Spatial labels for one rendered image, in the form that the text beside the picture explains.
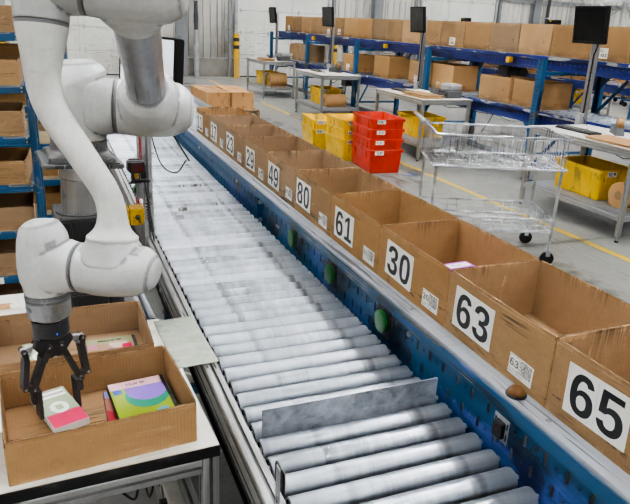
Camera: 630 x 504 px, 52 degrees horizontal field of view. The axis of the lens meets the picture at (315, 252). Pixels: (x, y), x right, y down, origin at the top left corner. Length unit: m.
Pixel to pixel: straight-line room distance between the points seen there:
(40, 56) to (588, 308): 1.37
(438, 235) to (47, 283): 1.24
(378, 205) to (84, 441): 1.44
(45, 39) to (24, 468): 0.83
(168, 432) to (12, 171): 1.73
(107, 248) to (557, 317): 1.17
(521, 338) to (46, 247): 1.02
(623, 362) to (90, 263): 1.15
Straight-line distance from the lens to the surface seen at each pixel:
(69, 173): 1.96
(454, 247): 2.17
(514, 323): 1.51
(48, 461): 1.44
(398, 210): 2.48
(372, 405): 1.61
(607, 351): 1.54
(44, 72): 1.36
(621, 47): 7.51
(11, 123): 2.92
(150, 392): 1.59
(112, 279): 1.31
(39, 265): 1.37
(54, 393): 1.63
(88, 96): 1.89
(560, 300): 1.82
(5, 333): 1.95
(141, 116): 1.81
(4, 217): 3.00
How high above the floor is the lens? 1.64
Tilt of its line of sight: 20 degrees down
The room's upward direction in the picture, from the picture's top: 3 degrees clockwise
